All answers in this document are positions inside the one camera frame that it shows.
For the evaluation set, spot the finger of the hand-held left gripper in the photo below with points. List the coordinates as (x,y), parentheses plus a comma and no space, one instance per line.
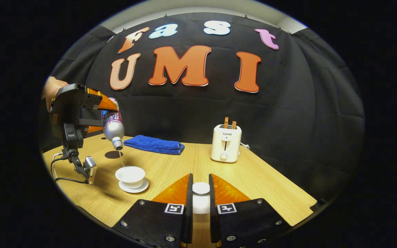
(90,123)
(105,102)

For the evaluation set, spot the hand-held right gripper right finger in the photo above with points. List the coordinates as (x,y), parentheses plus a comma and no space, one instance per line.
(213,220)

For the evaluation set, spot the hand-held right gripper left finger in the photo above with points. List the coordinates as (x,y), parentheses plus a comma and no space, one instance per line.
(188,220)

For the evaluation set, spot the silver water bottle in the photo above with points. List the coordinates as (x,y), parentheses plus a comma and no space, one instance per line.
(113,127)

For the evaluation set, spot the white teacup lid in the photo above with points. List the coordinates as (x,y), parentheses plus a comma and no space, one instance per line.
(201,198)

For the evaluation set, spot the dark round coaster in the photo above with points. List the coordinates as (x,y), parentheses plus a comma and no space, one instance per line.
(112,155)

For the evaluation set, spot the white teacup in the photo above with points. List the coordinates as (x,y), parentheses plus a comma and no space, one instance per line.
(130,175)

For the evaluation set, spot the white saucer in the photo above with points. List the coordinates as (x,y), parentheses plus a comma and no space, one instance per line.
(140,189)

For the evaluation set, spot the blue folded towel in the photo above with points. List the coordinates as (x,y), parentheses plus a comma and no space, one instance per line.
(153,144)

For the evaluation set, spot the white toaster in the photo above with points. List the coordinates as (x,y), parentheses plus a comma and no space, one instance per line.
(226,144)

